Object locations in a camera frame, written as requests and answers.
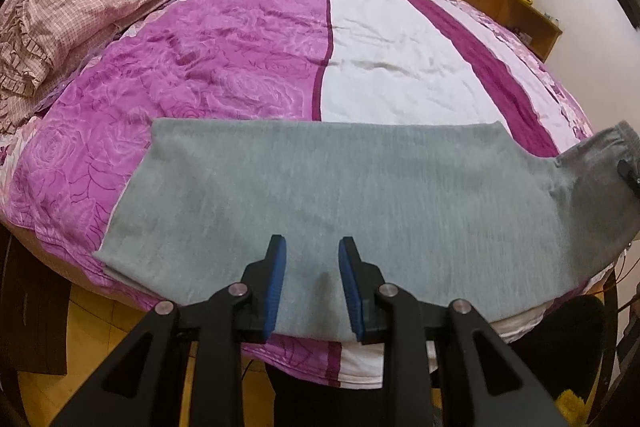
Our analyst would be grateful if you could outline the yellow fuzzy slipper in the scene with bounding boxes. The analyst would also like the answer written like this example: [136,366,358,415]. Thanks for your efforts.
[555,389,583,415]

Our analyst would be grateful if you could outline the pink checked quilt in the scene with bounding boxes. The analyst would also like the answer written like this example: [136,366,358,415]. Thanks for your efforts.
[0,0,218,128]

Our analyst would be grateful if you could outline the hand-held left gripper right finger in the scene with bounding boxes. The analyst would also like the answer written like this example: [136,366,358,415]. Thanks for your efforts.
[338,236,566,427]

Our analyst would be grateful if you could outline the person's black trousers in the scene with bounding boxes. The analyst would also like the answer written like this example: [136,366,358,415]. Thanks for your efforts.
[240,354,386,427]

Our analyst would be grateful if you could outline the dark wooden bed frame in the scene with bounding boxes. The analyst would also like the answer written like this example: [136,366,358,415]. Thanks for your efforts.
[0,227,71,375]

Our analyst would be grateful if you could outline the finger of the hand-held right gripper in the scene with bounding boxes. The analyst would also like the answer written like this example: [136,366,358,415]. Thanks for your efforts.
[617,159,640,198]

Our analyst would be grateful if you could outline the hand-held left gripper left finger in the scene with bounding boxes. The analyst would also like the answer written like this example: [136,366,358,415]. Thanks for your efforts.
[50,234,288,427]

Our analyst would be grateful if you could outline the grey pants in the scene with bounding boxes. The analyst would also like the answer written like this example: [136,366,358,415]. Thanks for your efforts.
[92,119,640,338]

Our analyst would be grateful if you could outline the purple floral bed cover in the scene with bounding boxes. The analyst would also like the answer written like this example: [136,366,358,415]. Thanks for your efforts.
[0,0,621,388]

